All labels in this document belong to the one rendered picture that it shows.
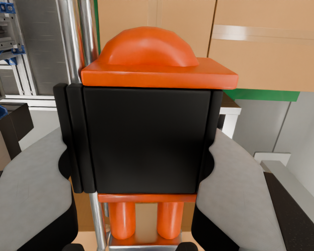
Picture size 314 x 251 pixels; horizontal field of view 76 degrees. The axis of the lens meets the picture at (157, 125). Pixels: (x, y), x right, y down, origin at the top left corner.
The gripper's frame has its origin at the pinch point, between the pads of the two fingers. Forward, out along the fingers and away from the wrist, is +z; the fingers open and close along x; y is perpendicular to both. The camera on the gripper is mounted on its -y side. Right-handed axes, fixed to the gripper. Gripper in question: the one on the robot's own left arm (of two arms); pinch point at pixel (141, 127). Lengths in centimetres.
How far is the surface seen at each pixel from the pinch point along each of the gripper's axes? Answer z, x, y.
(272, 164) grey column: 114, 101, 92
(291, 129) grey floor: 121, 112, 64
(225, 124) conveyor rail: 62, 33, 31
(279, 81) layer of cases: 67, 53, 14
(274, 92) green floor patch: 121, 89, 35
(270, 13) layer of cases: 67, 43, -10
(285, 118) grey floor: 121, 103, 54
